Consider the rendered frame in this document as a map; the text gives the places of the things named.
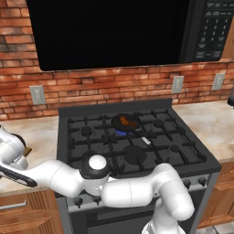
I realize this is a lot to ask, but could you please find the black gas stove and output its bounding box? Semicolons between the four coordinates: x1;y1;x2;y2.
56;97;223;234

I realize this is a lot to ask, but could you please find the wooden wall cupboard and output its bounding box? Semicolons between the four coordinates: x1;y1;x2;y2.
221;17;234;60

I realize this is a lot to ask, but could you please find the wooden spatula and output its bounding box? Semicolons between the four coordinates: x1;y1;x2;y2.
22;146;33;157

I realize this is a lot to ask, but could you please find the silver drawer handle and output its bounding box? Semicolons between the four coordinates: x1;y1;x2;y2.
0;200;27;212

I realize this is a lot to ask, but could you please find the black microwave oven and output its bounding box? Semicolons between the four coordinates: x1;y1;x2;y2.
26;0;234;72

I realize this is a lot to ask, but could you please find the blue burner flame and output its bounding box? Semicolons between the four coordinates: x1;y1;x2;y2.
114;129;128;137

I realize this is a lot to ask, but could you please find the brown cooked chicken piece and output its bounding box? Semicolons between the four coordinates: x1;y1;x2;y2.
119;115;138;128

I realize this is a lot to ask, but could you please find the black frying pan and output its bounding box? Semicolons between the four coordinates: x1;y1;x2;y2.
111;112;154;146

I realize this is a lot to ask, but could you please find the grey wall outlet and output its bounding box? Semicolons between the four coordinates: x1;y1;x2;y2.
28;85;47;106
211;72;227;91
171;75;186;95

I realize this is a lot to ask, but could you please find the wooden drawer front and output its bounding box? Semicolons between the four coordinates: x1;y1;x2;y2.
0;189;64;234

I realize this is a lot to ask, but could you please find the wooden base cupboard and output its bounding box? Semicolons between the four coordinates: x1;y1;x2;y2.
197;160;234;230

